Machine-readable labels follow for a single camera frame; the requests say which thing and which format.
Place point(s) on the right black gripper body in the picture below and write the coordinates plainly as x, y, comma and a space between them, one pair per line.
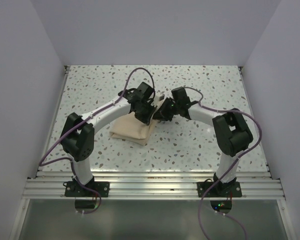
180, 106

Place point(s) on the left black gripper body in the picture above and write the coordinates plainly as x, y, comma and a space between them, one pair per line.
145, 116

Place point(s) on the beige cloth mat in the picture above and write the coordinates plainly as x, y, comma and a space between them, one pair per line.
130, 129

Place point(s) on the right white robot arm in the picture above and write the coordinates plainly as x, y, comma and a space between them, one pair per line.
233, 135

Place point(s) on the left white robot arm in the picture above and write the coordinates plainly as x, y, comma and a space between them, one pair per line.
78, 133

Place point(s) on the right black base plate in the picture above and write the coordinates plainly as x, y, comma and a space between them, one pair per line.
221, 190

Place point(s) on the aluminium rail frame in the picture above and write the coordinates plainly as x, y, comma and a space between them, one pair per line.
154, 185

